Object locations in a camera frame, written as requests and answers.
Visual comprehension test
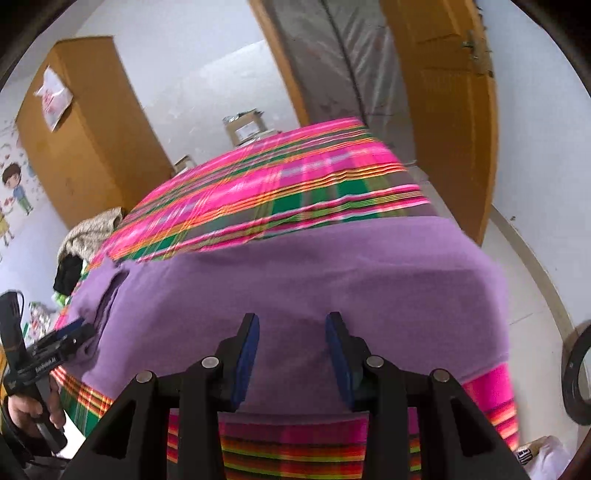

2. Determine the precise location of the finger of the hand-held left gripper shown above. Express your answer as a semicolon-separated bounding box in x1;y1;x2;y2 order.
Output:
54;318;88;341
60;325;97;360

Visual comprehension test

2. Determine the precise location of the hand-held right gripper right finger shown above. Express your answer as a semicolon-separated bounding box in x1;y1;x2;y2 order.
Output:
325;311;532;480

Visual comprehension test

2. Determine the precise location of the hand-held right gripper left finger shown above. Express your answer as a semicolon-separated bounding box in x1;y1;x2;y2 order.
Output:
60;313;260;480

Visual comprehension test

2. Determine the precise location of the purple fleece garment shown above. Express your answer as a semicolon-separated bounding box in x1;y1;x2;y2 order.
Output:
65;216;511;423

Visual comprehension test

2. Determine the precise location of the person's left forearm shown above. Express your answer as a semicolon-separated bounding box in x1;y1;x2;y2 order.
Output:
0;415;61;472

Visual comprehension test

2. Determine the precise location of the person's left hand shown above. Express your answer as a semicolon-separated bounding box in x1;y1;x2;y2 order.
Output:
7;383;68;439

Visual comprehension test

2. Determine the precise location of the pile of medicine boxes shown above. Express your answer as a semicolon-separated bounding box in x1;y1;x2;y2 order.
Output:
23;300;61;342

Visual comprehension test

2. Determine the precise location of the black cloth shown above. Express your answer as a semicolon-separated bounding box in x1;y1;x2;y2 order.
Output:
53;254;84;296

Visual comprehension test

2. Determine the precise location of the beige floral cloth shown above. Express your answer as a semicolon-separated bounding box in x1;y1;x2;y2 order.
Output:
58;207;125;264

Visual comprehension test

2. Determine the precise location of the pink plaid bed sheet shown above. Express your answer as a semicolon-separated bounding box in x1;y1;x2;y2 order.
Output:
51;117;520;480

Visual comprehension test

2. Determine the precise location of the wooden wardrobe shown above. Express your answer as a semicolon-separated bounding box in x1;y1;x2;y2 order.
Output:
16;37;174;232

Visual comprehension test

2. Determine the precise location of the pink printed paper sheet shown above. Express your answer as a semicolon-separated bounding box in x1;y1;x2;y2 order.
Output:
33;67;75;132

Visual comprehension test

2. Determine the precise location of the white bag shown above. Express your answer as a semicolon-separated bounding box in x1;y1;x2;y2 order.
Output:
515;436;575;480

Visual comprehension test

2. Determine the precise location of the brown cardboard box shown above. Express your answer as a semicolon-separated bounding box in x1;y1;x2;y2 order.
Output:
222;108;269;146

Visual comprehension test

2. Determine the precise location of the wooden door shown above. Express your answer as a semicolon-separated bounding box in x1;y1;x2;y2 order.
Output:
381;0;499;247

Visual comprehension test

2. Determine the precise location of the clear plastic door curtain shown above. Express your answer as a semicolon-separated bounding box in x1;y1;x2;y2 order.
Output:
268;0;416;162

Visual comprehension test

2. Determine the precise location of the cartoon wall sticker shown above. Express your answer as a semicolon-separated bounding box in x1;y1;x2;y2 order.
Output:
0;115;47;264

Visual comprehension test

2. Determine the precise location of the black ring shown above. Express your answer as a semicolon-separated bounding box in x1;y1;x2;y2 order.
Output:
561;318;591;425

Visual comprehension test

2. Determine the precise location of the wooden door frame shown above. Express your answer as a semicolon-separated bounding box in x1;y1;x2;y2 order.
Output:
249;0;310;127

